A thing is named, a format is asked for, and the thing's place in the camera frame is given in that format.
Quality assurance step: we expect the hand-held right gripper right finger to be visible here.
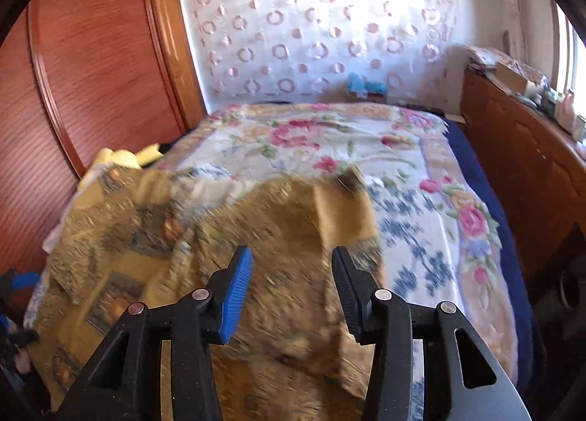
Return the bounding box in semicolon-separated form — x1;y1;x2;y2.
332;246;532;421

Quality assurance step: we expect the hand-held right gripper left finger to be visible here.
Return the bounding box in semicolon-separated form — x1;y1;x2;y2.
57;246;253;421

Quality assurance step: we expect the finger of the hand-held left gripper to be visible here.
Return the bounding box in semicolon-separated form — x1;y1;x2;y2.
0;315;40;351
0;270;41;307

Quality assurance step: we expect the gold patterned cloth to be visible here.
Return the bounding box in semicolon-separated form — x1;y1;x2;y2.
34;167;381;421

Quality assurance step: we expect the blue floral white blanket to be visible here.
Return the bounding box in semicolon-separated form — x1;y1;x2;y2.
183;162;463;421

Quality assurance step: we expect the yellow cloth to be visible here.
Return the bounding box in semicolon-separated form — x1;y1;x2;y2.
78;144;163;190

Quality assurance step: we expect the pink floral blanket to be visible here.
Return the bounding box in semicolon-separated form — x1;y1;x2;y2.
156;103;520;385

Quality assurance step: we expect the dark blue bedsheet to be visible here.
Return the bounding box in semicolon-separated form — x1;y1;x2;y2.
444;118;545;403

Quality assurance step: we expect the light blue toy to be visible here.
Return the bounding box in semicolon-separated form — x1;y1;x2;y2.
345;73;390;99

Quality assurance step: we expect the wooden dresser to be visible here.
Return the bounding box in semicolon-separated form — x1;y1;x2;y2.
460;68;586;284

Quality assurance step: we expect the wooden headboard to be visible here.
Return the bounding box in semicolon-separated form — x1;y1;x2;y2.
0;0;207;321

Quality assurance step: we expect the white circle-patterned curtain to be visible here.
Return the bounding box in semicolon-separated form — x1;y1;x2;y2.
181;0;461;112

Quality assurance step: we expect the cardboard box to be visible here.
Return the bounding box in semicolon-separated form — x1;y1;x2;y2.
495;61;532;94

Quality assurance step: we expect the clutter on dresser top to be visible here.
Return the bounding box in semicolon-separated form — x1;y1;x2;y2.
464;43;548;85

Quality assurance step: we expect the pale pink bottle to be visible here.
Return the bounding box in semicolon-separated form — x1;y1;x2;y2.
556;89;578;131

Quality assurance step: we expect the window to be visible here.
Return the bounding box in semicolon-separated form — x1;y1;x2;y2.
549;0;586;99

